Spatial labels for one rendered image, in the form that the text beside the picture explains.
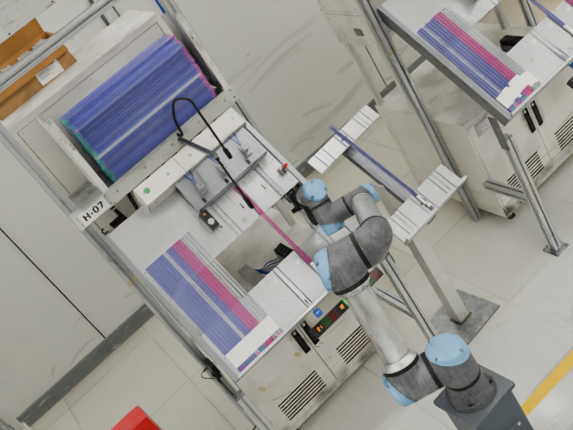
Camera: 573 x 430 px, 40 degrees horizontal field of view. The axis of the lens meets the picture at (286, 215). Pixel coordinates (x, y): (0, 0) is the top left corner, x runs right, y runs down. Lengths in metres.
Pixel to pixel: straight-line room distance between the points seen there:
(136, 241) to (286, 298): 0.59
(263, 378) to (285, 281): 0.55
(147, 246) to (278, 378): 0.81
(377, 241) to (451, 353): 0.39
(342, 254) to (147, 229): 0.96
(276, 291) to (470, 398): 0.82
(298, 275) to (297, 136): 2.17
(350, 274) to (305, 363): 1.16
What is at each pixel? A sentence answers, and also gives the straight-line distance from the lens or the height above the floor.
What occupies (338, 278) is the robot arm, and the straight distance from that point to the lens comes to 2.20.
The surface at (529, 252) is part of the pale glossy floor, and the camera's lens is 3.65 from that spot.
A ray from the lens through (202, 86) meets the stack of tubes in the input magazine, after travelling 2.91.
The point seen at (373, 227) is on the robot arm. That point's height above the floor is 1.15.
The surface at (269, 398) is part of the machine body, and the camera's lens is 3.29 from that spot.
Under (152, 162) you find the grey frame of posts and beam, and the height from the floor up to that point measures 1.34.
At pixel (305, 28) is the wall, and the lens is 4.85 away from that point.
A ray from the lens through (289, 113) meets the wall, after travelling 4.86.
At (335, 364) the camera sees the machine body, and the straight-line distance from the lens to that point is 3.40.
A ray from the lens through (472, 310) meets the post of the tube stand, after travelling 3.51.
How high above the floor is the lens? 2.41
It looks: 30 degrees down
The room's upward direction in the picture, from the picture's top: 34 degrees counter-clockwise
